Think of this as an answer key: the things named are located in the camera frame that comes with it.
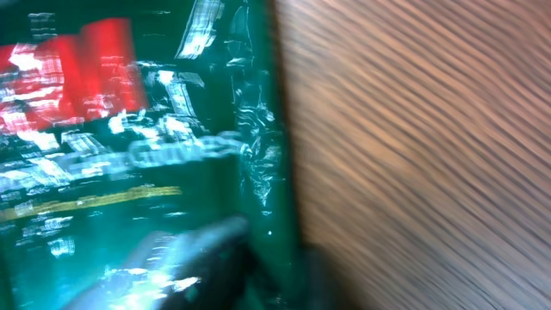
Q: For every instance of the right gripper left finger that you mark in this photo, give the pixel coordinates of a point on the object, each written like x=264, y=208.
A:
x=164, y=267

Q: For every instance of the green 3M gloves packet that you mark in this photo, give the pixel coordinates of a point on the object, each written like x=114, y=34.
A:
x=124, y=118

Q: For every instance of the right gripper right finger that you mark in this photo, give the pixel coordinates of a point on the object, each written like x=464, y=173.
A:
x=325, y=286

